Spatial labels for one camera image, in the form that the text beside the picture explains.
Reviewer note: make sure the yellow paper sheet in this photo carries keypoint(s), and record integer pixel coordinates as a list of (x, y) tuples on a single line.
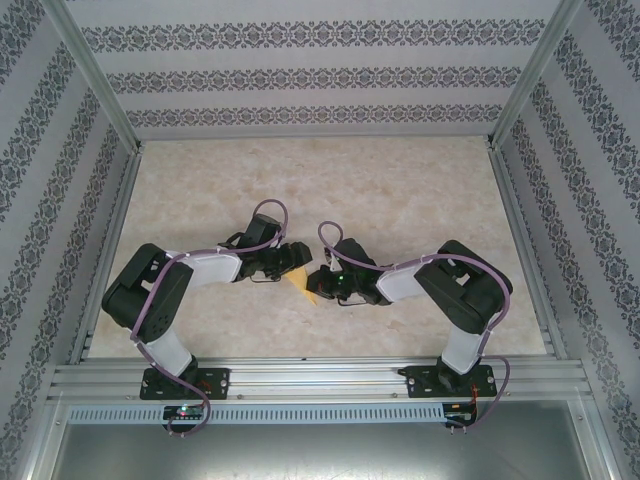
[(302, 285)]

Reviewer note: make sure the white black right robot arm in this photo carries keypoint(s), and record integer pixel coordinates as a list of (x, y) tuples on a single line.
[(450, 290)]

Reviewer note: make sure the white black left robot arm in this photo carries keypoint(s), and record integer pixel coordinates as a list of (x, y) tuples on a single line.
[(210, 267)]

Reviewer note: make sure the grey metal sheet panel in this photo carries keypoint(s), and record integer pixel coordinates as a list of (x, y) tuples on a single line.
[(320, 450)]

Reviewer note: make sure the aluminium mounting rail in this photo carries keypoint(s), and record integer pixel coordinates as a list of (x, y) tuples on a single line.
[(320, 377)]

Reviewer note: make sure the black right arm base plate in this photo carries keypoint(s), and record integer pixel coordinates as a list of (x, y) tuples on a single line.
[(417, 382)]

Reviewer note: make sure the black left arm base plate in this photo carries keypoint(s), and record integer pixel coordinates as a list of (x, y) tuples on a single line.
[(217, 384)]

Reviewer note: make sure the aluminium side rail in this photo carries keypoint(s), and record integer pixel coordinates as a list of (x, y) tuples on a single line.
[(120, 220), (517, 220)]

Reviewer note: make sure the aluminium frame post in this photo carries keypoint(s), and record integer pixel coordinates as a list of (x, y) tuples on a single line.
[(537, 65), (90, 65)]

